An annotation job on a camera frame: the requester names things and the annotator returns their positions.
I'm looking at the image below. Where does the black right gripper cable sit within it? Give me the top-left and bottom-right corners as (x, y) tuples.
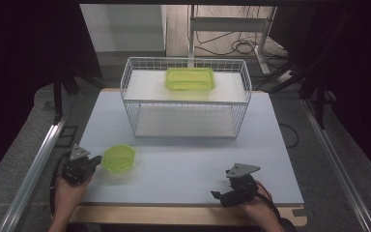
(254, 181), (300, 232)

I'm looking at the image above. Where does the white wire shelf rack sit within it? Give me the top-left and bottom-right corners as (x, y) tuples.
(120, 56), (253, 139)

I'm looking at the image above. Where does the person's left hand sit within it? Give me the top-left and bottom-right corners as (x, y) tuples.
(52, 176), (90, 223)

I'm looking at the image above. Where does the white metal desk frame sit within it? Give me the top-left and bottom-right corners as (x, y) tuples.
(187, 4), (278, 75)

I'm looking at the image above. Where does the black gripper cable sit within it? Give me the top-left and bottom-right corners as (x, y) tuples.
(254, 181), (300, 232)
(48, 152), (72, 218)

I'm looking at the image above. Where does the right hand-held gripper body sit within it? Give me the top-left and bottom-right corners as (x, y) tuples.
(220, 162), (261, 208)

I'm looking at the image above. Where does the person's right hand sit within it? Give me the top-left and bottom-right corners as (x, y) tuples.
(240, 187), (283, 226)

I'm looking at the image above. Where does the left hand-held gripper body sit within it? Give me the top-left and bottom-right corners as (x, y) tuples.
(61, 143), (93, 187)

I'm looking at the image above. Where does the white cabinet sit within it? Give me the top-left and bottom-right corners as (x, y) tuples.
(79, 3), (168, 54)

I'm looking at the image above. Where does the round green plastic container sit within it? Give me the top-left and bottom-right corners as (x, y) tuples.
(101, 143), (137, 174)

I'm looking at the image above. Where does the black looped floor cable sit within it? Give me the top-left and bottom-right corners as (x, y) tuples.
(278, 123), (300, 149)

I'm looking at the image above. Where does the black metal stand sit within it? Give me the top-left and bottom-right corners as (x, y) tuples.
(51, 69), (105, 126)
(267, 61), (337, 131)

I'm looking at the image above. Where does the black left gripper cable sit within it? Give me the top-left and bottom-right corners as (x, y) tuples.
(48, 152), (72, 218)

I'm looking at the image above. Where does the white power strip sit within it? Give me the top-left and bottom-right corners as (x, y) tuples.
(275, 69), (295, 84)

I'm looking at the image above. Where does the tangle of black floor cables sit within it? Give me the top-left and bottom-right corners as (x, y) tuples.
(194, 5), (289, 58)

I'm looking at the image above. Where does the rectangular green plastic container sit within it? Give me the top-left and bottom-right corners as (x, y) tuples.
(164, 67), (216, 93)

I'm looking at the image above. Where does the aluminium rail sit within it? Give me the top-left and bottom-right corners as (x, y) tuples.
(300, 98), (371, 232)
(0, 114), (70, 232)

